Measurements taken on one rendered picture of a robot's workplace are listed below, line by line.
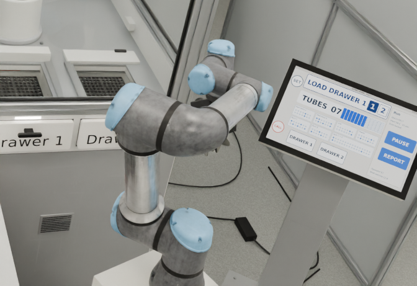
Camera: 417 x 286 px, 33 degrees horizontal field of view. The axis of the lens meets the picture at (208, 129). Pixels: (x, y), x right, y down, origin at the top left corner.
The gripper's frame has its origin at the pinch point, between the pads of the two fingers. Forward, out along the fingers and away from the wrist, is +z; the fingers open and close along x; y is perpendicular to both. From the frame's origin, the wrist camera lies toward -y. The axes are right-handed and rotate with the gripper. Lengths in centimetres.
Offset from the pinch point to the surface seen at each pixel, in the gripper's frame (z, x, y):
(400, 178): 15, 57, 30
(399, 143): 5, 61, 24
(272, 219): 106, 95, -63
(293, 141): 8.5, 35.4, 0.6
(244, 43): 58, 156, -163
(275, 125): 4.8, 32.9, -6.4
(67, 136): 7.0, -27.3, -40.1
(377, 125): 1, 58, 16
